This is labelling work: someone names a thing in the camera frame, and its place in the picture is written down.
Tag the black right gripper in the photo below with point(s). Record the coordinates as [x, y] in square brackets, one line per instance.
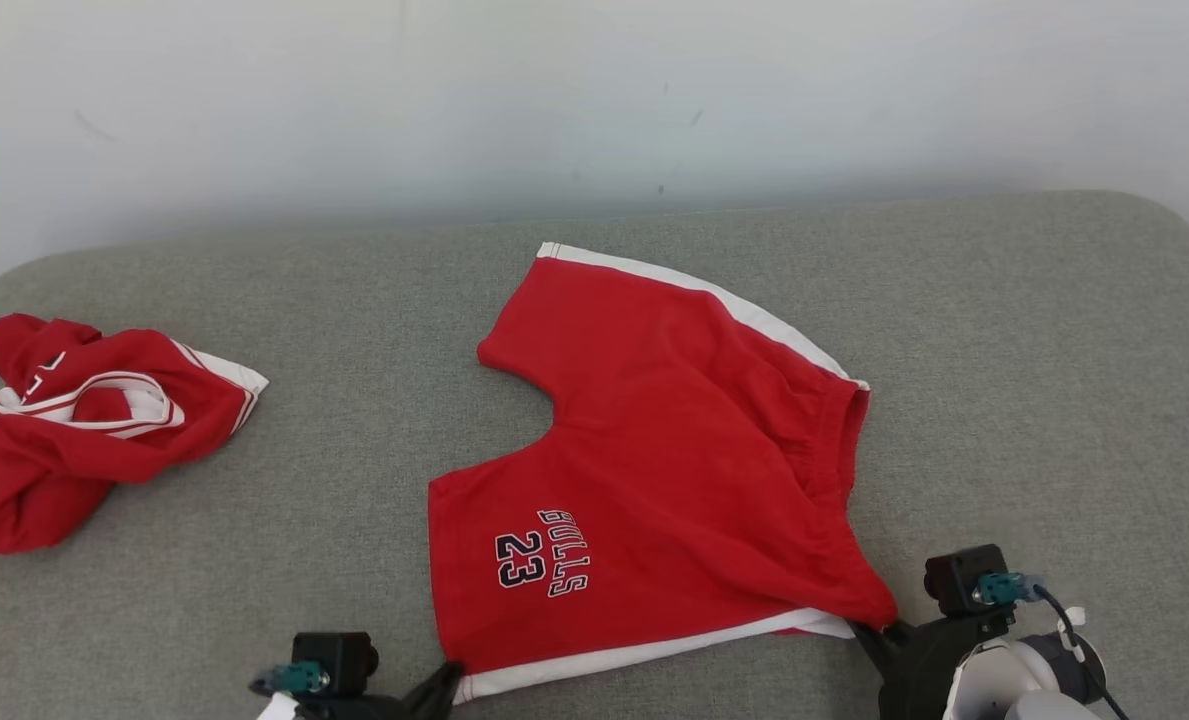
[919, 670]

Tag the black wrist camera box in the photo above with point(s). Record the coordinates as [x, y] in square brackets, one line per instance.
[339, 660]
[959, 575]

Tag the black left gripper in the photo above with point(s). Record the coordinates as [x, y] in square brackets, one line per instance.
[354, 710]

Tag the red Bulls basketball shorts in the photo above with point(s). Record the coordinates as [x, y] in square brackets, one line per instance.
[674, 450]

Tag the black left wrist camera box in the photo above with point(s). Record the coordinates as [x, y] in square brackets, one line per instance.
[339, 660]

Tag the grey fabric sofa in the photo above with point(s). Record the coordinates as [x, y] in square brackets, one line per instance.
[254, 600]

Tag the red Bulls basketball jersey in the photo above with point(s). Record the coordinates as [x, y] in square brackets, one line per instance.
[34, 480]

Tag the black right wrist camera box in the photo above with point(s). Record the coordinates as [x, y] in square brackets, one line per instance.
[959, 575]

